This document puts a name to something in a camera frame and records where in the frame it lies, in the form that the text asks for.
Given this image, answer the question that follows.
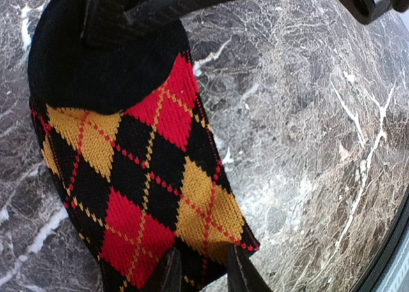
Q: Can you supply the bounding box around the black orange argyle sock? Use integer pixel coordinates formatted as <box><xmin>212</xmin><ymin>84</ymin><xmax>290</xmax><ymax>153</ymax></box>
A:
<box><xmin>28</xmin><ymin>0</ymin><xmax>259</xmax><ymax>291</ymax></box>

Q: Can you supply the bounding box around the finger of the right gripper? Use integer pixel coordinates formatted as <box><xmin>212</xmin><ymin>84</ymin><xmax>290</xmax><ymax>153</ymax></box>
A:
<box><xmin>123</xmin><ymin>0</ymin><xmax>409</xmax><ymax>26</ymax></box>
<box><xmin>82</xmin><ymin>0</ymin><xmax>143</xmax><ymax>48</ymax></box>

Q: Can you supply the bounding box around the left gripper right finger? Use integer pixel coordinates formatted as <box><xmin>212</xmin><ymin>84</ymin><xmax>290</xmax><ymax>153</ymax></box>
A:
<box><xmin>227</xmin><ymin>245</ymin><xmax>272</xmax><ymax>292</ymax></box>

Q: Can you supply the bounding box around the black front rail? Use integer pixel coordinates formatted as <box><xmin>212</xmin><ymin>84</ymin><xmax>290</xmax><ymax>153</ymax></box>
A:
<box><xmin>352</xmin><ymin>193</ymin><xmax>408</xmax><ymax>291</ymax></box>

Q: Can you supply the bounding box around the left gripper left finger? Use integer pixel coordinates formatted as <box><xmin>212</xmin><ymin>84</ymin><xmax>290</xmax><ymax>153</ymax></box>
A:
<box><xmin>143</xmin><ymin>248</ymin><xmax>181</xmax><ymax>292</ymax></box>

